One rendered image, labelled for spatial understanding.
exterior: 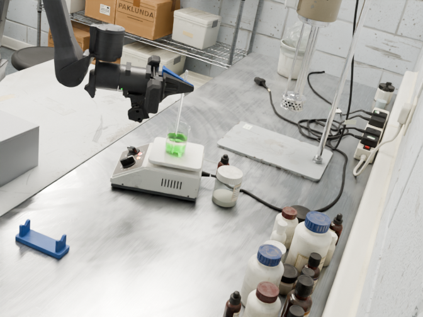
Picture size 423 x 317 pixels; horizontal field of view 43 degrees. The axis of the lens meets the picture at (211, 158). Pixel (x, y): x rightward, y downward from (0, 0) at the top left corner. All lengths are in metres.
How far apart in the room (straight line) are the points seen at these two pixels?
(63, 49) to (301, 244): 0.60
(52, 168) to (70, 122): 0.25
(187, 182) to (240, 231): 0.16
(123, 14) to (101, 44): 2.46
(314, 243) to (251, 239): 0.18
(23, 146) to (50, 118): 0.30
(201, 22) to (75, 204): 2.36
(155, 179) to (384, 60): 2.48
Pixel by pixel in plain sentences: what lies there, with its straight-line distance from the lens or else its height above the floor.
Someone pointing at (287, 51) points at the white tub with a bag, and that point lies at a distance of 2.13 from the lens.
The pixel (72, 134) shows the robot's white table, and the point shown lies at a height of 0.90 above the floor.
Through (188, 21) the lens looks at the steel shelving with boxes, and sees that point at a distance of 3.44.
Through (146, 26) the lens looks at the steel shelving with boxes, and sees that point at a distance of 3.47.
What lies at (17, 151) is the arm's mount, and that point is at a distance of 1.22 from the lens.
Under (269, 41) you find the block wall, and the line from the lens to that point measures 3.61.
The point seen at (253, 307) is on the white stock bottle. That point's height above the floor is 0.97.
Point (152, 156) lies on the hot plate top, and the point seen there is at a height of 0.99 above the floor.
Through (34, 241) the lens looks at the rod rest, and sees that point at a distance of 1.05.
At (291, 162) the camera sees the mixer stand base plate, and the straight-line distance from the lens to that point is 1.47.
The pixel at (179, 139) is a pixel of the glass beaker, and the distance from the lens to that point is 1.17.
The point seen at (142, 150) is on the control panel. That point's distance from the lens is 1.28.
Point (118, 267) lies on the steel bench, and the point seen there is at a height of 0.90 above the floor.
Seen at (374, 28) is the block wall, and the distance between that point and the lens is 3.46.
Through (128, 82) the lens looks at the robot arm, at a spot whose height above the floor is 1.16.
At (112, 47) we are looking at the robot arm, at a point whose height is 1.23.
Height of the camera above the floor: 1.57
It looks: 28 degrees down
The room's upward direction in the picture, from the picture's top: 12 degrees clockwise
